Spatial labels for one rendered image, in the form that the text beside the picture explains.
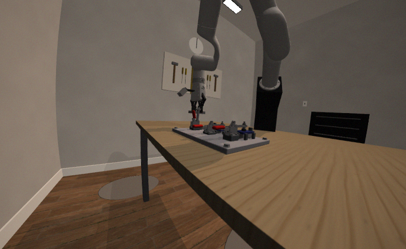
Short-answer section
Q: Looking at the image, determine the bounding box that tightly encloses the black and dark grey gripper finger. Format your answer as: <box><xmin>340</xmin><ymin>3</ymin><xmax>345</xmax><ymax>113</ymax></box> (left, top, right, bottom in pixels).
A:
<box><xmin>198</xmin><ymin>93</ymin><xmax>206</xmax><ymax>109</ymax></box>
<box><xmin>190</xmin><ymin>100</ymin><xmax>197</xmax><ymax>111</ymax></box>

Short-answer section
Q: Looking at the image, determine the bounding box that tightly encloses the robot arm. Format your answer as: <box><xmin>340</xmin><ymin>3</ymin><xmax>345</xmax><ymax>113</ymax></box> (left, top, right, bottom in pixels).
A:
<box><xmin>190</xmin><ymin>0</ymin><xmax>290</xmax><ymax>91</ymax></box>

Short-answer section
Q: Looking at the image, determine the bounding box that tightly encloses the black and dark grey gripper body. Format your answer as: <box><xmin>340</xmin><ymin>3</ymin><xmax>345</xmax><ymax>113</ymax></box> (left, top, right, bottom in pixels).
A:
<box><xmin>191</xmin><ymin>82</ymin><xmax>206</xmax><ymax>102</ymax></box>

